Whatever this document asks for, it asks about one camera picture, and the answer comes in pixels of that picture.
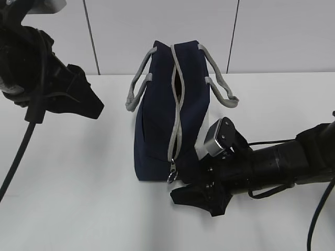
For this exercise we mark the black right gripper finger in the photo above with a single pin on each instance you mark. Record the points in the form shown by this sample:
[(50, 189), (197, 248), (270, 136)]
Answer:
[(191, 168), (211, 197)]

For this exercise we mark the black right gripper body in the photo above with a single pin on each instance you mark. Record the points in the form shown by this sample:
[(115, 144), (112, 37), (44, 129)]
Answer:
[(235, 173)]

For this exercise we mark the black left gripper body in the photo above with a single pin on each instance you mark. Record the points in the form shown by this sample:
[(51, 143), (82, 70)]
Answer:
[(37, 104)]

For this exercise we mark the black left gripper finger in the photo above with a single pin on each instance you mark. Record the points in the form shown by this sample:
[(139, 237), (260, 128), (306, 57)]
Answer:
[(70, 92)]

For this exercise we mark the navy blue lunch bag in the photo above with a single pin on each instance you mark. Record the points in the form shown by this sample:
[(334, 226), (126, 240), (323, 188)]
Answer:
[(170, 94)]

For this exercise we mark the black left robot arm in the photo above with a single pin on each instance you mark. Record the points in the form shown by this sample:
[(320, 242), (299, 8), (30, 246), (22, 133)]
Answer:
[(32, 76)]

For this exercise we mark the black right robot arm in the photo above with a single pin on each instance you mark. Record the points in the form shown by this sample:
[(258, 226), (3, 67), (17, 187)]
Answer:
[(308, 158)]

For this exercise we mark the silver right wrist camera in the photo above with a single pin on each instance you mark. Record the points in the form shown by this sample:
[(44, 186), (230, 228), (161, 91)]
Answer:
[(223, 140)]

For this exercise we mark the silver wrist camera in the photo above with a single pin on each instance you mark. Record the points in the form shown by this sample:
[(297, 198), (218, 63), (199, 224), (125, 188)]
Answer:
[(223, 140), (38, 6)]

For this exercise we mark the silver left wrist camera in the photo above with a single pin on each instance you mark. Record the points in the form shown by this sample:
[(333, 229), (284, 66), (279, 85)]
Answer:
[(38, 6)]

